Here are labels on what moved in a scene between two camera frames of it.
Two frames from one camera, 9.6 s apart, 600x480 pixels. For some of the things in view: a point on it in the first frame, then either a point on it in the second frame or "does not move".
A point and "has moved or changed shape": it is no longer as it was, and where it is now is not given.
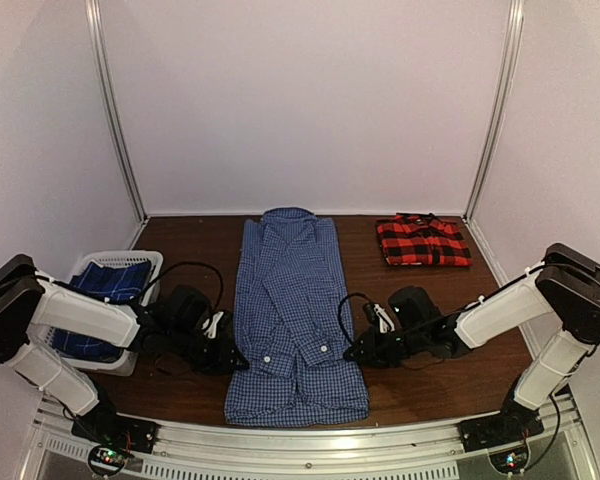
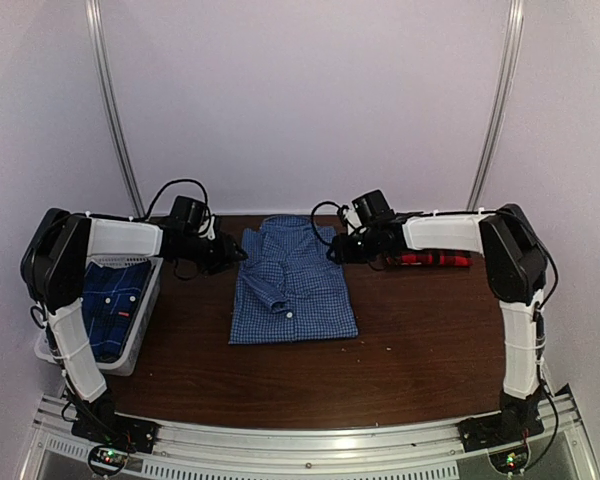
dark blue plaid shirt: (114, 283) does not move
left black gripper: (221, 362) to (225, 254)
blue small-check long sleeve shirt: (295, 361) has moved or changed shape
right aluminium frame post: (512, 42) does not move
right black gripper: (371, 353) to (344, 252)
